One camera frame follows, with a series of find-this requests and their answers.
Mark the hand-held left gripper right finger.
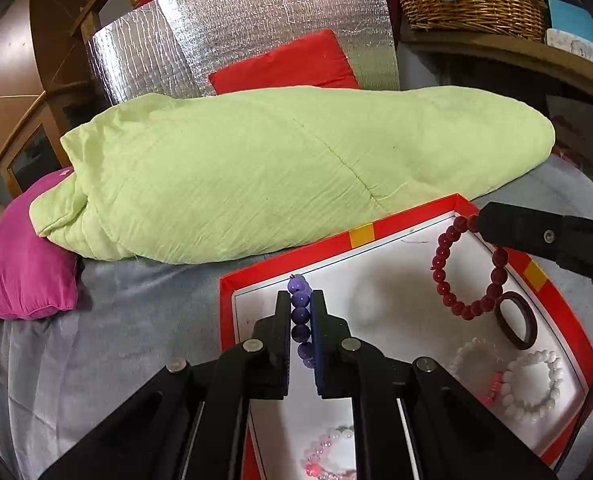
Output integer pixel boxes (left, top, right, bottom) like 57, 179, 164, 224
311, 290, 560, 480

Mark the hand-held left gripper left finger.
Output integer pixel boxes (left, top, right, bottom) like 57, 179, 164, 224
39, 290, 293, 480

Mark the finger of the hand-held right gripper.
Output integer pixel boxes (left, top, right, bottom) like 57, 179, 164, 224
477, 201, 593, 292

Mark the purple bead bracelet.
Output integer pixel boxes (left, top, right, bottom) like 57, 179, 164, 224
286, 274, 316, 372

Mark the red cardboard box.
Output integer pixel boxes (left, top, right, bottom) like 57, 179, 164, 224
219, 194, 593, 480

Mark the dark red bangle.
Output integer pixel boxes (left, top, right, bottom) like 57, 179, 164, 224
494, 291, 538, 351

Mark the red bead bracelet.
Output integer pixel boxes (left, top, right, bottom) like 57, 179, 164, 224
431, 214, 510, 320

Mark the light green quilt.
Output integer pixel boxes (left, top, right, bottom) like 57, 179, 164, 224
29, 86, 556, 265

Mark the wooden shelf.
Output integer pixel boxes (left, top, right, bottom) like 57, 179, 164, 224
401, 29, 593, 196

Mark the blue cardboard box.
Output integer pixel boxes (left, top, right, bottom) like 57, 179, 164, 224
545, 0, 593, 73

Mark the magenta pillow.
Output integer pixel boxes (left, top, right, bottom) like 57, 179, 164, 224
0, 167, 80, 322

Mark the red cushion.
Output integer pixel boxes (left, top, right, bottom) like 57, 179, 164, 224
208, 29, 361, 96

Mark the silver foil mat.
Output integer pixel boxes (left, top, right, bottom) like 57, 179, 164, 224
85, 0, 397, 107

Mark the wooden cabinet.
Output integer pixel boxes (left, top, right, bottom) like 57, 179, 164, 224
0, 0, 108, 196

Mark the pink bead bracelet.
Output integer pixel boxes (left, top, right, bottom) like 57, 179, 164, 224
449, 337, 508, 407
304, 425, 358, 480

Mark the white bead bracelet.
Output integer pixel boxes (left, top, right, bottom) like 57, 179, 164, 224
500, 350, 565, 423

